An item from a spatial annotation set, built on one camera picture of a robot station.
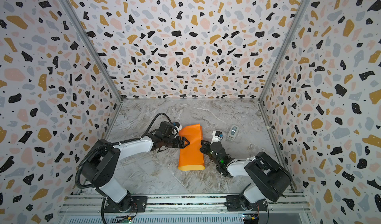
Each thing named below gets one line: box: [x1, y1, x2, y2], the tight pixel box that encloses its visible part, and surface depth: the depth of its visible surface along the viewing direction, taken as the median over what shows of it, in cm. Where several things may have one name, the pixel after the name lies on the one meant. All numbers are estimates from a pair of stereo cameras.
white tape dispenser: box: [226, 124, 240, 142], surface depth 99 cm
